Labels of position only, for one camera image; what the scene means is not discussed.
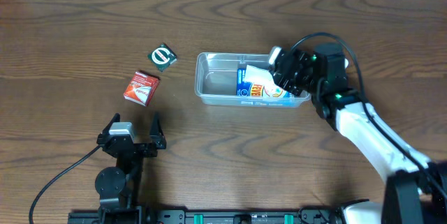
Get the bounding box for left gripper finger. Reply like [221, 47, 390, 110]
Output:
[101, 113, 120, 137]
[149, 112, 165, 142]

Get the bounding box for white green medicine box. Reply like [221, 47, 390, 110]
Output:
[243, 65, 278, 90]

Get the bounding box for red Panadol box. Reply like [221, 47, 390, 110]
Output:
[123, 71, 160, 107]

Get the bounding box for blue Kool Fever box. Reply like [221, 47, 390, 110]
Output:
[236, 68, 291, 98]

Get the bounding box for green Zam-Buk box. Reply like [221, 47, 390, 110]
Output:
[147, 43, 177, 72]

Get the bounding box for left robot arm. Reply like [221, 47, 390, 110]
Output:
[95, 113, 166, 224]

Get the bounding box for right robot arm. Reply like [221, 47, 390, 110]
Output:
[268, 43, 446, 223]

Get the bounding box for clear plastic container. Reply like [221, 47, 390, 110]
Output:
[195, 52, 311, 107]

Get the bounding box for left black cable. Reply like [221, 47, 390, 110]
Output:
[28, 144, 103, 224]

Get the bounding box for black cable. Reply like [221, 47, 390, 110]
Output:
[289, 31, 447, 200]
[28, 144, 103, 224]

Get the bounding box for right black cable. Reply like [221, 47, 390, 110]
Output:
[289, 31, 447, 200]

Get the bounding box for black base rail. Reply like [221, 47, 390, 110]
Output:
[67, 207, 346, 224]

